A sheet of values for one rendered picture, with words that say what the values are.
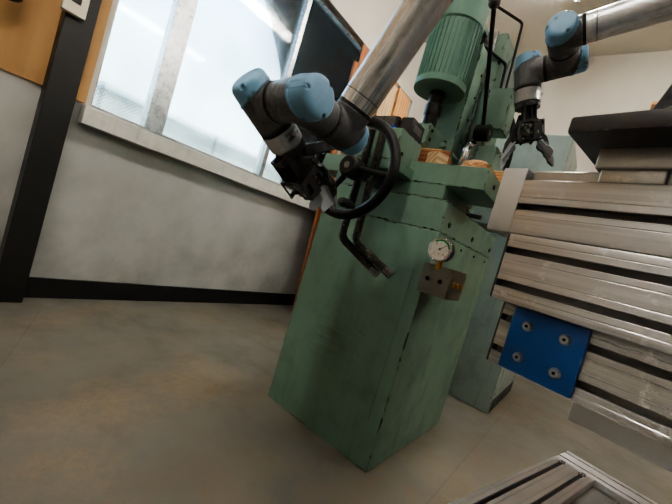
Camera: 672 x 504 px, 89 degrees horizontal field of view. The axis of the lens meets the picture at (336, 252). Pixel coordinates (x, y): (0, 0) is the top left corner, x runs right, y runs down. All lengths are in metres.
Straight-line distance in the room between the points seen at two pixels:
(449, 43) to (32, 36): 1.52
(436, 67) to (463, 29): 0.14
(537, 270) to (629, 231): 0.10
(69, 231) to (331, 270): 1.24
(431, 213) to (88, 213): 1.52
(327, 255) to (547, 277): 0.80
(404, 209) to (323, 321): 0.45
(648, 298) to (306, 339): 0.95
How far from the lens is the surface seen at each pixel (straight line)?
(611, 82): 3.83
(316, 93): 0.62
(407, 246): 1.02
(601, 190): 0.50
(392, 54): 0.73
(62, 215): 1.92
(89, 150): 1.92
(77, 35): 1.86
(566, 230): 0.49
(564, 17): 1.22
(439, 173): 1.04
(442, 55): 1.33
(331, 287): 1.14
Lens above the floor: 0.61
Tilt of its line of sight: 2 degrees down
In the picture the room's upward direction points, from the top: 16 degrees clockwise
